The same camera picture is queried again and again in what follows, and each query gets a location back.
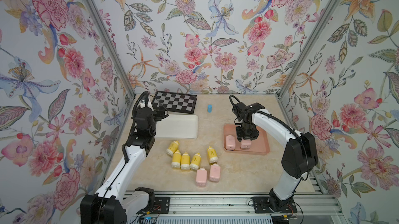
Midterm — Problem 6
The yellow sharpener right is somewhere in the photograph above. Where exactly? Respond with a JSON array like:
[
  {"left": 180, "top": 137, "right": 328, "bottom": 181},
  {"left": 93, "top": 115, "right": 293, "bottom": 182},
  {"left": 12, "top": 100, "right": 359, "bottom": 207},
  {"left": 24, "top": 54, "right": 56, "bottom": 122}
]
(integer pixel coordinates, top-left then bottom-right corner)
[{"left": 207, "top": 146, "right": 219, "bottom": 164}]

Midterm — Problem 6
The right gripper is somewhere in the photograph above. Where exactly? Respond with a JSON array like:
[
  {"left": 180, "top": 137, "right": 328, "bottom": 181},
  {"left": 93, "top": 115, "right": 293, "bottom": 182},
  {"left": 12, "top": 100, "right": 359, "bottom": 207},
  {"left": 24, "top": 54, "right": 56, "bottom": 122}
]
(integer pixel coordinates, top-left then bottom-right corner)
[{"left": 234, "top": 123, "right": 257, "bottom": 140}]

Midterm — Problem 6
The black white checkerboard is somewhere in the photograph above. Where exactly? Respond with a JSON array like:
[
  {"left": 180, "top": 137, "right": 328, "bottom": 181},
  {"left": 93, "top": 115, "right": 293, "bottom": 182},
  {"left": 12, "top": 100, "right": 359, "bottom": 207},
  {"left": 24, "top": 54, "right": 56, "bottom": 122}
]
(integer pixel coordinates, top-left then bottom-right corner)
[{"left": 152, "top": 91, "right": 197, "bottom": 115}]

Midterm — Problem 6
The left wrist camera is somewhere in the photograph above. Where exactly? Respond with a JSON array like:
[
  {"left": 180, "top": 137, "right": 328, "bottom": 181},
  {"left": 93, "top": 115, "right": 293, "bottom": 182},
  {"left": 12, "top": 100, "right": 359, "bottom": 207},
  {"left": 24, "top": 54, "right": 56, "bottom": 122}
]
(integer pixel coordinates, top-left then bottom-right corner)
[{"left": 139, "top": 99, "right": 153, "bottom": 110}]

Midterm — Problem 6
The yellow sharpener far left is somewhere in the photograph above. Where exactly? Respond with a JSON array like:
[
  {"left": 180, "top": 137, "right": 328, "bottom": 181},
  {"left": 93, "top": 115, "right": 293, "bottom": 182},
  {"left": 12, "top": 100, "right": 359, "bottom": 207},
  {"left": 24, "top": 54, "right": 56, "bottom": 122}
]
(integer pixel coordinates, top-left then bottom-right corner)
[{"left": 166, "top": 141, "right": 179, "bottom": 156}]

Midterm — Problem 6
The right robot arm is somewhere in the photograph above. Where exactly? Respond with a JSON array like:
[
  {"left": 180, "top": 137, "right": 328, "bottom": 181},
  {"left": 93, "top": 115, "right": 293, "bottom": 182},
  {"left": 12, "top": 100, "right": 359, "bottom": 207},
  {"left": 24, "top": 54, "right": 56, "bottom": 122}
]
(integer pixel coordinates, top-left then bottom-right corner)
[{"left": 230, "top": 95, "right": 319, "bottom": 209}]

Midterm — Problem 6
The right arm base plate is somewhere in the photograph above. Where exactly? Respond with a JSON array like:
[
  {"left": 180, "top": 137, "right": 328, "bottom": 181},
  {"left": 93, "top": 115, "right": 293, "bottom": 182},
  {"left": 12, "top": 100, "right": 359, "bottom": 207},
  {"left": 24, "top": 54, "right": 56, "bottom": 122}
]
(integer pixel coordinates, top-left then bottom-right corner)
[{"left": 248, "top": 197, "right": 298, "bottom": 215}]

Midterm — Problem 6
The blue cylinder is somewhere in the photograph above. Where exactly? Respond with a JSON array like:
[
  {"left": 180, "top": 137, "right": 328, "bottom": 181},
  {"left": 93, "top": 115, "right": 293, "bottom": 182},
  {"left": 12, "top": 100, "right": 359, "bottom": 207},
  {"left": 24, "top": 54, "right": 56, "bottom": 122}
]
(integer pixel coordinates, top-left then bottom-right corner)
[{"left": 207, "top": 105, "right": 213, "bottom": 113}]

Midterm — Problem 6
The yellow sharpener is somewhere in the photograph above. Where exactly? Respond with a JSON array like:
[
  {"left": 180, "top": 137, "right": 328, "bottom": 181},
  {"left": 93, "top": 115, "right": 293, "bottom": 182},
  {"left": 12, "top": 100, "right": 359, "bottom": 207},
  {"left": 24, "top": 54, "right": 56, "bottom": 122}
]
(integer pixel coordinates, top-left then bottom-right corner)
[
  {"left": 171, "top": 150, "right": 181, "bottom": 169},
  {"left": 180, "top": 152, "right": 190, "bottom": 171},
  {"left": 190, "top": 152, "right": 202, "bottom": 170},
  {"left": 166, "top": 141, "right": 179, "bottom": 156},
  {"left": 207, "top": 146, "right": 219, "bottom": 164}
]

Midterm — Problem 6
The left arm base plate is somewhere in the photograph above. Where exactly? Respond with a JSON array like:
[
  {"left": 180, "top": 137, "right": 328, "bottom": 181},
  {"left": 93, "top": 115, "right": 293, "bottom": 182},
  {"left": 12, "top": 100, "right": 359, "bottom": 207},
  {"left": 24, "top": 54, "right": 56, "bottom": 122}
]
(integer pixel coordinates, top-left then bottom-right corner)
[{"left": 132, "top": 197, "right": 170, "bottom": 215}]

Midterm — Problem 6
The pink sharpener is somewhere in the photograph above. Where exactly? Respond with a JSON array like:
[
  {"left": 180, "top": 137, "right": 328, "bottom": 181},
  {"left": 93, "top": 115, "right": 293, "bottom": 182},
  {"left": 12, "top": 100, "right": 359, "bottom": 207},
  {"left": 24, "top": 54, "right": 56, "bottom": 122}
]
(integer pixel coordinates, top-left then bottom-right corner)
[
  {"left": 224, "top": 135, "right": 236, "bottom": 151},
  {"left": 240, "top": 140, "right": 251, "bottom": 150},
  {"left": 195, "top": 168, "right": 208, "bottom": 187},
  {"left": 209, "top": 163, "right": 221, "bottom": 182}
]

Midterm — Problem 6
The pink storage tray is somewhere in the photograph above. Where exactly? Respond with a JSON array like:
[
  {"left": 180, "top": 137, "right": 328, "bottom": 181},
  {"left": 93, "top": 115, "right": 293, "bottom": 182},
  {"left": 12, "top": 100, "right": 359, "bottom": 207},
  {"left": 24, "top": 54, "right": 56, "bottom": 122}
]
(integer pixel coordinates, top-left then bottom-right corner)
[{"left": 223, "top": 124, "right": 270, "bottom": 155}]

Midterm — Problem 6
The white storage tray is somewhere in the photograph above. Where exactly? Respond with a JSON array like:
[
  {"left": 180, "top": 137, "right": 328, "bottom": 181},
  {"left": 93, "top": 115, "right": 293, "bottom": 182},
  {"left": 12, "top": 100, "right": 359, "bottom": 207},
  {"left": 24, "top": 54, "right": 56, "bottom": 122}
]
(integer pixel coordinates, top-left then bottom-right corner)
[{"left": 156, "top": 115, "right": 198, "bottom": 140}]

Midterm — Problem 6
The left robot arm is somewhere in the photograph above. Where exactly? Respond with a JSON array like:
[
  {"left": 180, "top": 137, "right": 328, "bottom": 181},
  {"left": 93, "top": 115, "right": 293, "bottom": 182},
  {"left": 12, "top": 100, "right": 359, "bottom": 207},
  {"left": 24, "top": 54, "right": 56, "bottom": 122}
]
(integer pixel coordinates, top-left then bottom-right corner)
[{"left": 80, "top": 93, "right": 157, "bottom": 224}]

